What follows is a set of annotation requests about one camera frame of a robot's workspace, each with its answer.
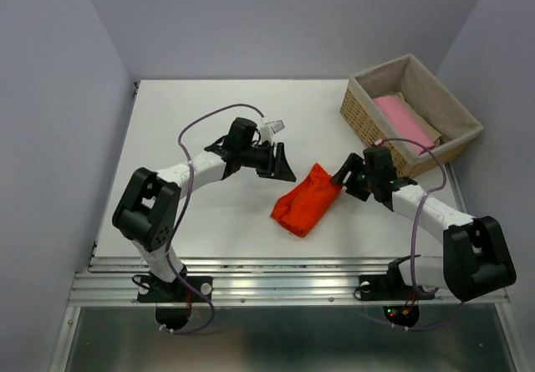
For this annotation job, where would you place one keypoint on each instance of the pink rolled t shirt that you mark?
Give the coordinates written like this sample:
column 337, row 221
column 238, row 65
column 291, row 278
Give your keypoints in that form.
column 405, row 123

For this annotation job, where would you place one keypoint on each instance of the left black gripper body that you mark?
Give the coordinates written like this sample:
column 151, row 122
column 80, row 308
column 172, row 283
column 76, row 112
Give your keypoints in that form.
column 260, row 158

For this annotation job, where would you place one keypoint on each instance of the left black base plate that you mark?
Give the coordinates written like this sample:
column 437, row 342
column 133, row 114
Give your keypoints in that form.
column 152, row 290

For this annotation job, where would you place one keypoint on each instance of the aluminium mounting rail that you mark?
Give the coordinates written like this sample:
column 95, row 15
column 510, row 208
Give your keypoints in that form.
column 236, row 282

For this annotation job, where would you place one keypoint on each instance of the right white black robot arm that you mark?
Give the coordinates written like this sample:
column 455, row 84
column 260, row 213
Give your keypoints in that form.
column 475, row 259

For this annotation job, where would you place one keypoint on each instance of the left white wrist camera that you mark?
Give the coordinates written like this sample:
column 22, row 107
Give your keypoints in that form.
column 268, row 128

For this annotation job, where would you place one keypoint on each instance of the beige rolled t shirt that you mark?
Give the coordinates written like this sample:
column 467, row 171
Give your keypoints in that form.
column 430, row 131

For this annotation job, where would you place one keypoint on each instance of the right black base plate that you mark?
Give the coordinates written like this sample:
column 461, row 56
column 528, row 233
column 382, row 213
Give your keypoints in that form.
column 381, row 287

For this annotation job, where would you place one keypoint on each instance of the wicker basket with liner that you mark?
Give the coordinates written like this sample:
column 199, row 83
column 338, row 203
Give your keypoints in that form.
column 426, row 95

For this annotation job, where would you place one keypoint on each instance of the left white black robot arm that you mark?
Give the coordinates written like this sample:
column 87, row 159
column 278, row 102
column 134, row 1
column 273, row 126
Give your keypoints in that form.
column 147, row 213

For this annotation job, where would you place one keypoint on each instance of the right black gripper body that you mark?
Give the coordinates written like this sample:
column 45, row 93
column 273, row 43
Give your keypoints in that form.
column 369, row 177

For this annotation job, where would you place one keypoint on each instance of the orange t shirt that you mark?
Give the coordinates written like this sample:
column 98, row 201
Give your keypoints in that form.
column 303, row 207

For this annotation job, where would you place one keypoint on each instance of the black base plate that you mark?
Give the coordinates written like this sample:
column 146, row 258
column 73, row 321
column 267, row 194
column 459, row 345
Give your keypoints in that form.
column 152, row 290
column 381, row 287

